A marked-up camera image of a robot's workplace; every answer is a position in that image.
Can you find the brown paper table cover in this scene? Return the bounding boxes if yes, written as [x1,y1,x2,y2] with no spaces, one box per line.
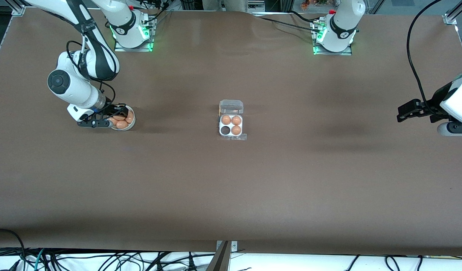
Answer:
[0,7,462,257]

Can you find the clear plastic egg box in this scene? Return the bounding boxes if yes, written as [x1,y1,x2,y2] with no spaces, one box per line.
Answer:
[218,99,247,141]

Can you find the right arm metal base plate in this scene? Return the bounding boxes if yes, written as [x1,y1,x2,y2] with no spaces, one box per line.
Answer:
[114,17,154,52]

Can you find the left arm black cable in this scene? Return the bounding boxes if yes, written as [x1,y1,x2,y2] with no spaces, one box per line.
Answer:
[406,0,442,111]

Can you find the black cables at right base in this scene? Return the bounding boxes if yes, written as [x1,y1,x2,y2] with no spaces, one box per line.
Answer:
[135,0,172,30]

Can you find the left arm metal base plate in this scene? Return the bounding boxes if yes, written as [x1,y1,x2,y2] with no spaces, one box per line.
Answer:
[313,19,353,56]

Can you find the aluminium frame profile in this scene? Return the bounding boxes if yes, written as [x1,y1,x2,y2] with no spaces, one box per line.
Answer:
[443,0,462,26]
[5,0,27,16]

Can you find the white round bowl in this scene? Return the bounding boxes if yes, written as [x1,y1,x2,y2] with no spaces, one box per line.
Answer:
[107,105,136,131]

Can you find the brown angled bar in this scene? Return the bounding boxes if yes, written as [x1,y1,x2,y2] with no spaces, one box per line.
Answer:
[205,241,232,271]

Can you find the black cable on table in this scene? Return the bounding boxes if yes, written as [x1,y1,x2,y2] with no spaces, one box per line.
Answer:
[289,10,322,24]
[259,17,321,33]

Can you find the teal floor cable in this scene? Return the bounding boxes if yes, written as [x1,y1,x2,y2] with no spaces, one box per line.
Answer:
[34,248,46,271]

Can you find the small metal bracket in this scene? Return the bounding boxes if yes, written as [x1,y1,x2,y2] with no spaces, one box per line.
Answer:
[216,241,238,253]

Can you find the black looped floor cable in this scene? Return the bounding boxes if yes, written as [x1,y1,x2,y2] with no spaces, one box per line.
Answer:
[0,228,27,271]

